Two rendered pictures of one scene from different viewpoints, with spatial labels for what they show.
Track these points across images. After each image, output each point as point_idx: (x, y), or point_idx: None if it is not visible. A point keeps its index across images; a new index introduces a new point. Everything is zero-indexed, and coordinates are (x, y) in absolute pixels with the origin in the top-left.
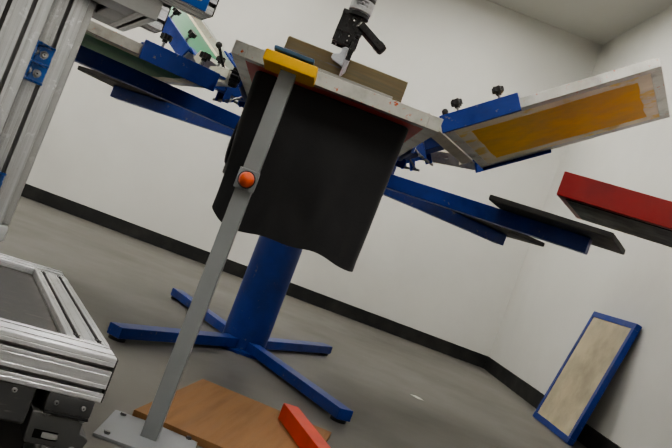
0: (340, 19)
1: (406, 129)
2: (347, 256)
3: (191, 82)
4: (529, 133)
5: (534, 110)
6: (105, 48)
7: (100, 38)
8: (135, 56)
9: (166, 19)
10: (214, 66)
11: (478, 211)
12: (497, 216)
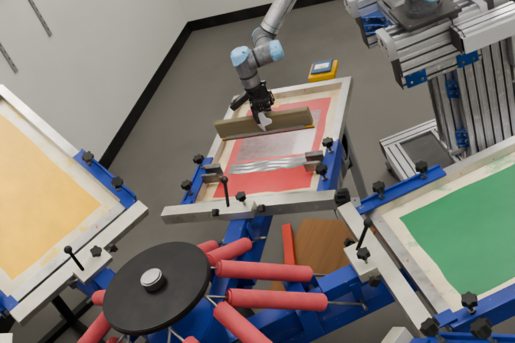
0: (267, 89)
1: None
2: None
3: (391, 227)
4: (24, 213)
5: (63, 162)
6: (498, 211)
7: (483, 167)
8: (453, 194)
9: (394, 74)
10: (370, 256)
11: None
12: None
